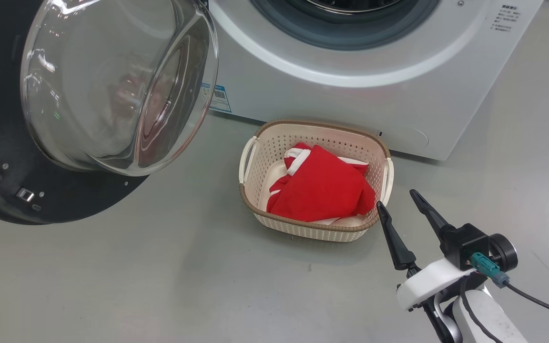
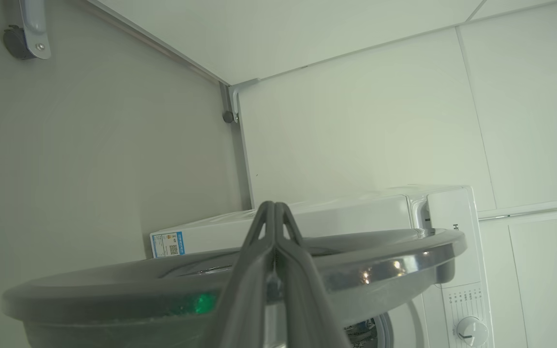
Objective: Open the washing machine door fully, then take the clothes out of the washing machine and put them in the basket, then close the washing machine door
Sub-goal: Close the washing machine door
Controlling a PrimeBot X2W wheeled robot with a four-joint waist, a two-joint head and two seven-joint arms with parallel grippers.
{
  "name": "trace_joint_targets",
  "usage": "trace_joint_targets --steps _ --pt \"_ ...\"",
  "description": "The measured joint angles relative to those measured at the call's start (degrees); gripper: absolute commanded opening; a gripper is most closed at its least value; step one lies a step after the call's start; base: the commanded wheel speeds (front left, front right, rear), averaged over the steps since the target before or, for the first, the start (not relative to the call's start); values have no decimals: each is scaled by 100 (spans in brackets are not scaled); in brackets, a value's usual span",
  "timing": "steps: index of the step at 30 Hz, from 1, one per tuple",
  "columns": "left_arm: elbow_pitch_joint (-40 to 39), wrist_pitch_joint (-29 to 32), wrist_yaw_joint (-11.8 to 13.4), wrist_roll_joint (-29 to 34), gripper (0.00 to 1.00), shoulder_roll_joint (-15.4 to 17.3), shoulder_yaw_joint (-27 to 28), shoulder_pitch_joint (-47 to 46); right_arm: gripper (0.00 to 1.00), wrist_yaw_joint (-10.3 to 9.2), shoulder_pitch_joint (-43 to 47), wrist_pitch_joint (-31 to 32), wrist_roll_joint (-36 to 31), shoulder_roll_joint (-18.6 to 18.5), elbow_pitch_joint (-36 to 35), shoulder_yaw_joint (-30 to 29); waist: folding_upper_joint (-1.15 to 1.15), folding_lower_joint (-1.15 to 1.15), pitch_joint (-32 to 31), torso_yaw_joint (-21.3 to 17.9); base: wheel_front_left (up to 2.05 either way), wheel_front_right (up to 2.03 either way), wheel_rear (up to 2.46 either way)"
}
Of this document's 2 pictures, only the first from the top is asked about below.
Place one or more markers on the red white garment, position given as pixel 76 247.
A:
pixel 322 186

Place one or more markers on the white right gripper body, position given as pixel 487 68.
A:
pixel 427 281

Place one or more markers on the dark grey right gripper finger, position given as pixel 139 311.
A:
pixel 429 212
pixel 396 243

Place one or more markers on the white washing machine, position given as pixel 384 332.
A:
pixel 350 95

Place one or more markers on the blue white energy sticker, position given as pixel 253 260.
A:
pixel 219 99

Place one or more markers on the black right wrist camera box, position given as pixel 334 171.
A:
pixel 462 243

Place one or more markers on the cream perforated laundry basket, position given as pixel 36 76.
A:
pixel 265 200

